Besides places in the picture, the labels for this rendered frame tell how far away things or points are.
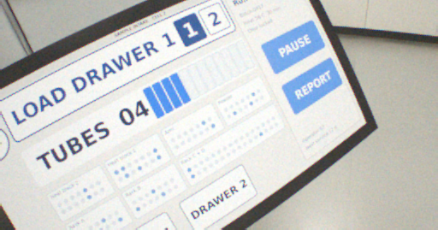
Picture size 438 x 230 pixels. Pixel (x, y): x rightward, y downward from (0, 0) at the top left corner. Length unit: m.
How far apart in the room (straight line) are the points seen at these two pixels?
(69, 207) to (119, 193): 0.06
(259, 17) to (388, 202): 1.31
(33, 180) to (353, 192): 1.43
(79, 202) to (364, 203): 1.37
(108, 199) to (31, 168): 0.09
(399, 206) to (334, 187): 0.31
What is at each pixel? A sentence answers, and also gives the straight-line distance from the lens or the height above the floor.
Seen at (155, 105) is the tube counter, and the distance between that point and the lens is 0.41.
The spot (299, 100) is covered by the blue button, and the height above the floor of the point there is 1.04.
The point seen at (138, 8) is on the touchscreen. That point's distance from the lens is 0.43.
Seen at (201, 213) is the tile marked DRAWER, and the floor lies 1.00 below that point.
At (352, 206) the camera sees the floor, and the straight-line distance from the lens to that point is 1.61.
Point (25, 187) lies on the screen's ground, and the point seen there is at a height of 1.10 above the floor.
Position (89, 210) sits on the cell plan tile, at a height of 1.06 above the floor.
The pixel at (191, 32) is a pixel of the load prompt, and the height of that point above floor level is 1.15.
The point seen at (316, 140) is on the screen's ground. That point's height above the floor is 1.00.
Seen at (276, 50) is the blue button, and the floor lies 1.10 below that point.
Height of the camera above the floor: 1.37
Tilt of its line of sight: 43 degrees down
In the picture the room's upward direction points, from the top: 11 degrees counter-clockwise
